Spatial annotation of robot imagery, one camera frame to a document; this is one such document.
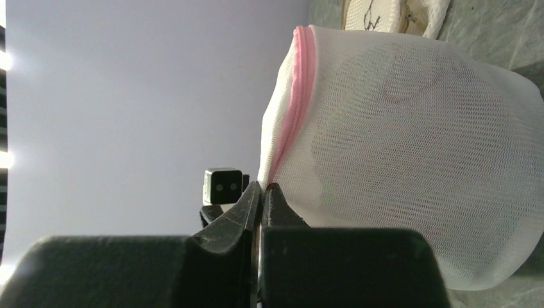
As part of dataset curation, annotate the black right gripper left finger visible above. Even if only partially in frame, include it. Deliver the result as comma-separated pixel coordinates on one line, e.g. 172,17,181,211
1,182,260,307

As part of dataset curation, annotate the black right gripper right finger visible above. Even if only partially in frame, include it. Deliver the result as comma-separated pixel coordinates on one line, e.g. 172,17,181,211
260,184,450,307

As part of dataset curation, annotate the top external camera box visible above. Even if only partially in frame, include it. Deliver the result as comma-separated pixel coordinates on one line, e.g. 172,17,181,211
202,167,250,205

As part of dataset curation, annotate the clear round lidded container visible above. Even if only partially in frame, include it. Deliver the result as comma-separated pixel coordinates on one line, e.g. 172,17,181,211
257,26,543,291

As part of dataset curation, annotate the white mesh laundry bag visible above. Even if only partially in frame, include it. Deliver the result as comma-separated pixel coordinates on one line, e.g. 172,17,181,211
341,0,450,39

